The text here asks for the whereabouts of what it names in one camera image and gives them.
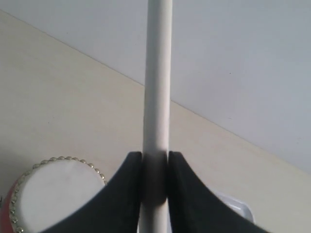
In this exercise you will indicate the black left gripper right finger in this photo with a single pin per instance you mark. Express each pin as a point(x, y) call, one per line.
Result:
point(194, 208)

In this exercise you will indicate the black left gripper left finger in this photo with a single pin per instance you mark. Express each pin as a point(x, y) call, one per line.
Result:
point(115, 209)

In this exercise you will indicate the white drumstick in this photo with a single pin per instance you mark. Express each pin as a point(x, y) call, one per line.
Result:
point(156, 120)

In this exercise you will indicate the red small drum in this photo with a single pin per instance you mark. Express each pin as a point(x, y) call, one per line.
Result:
point(49, 192)

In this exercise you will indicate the white rectangular plastic tray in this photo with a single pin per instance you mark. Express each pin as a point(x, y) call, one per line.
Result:
point(238, 206)

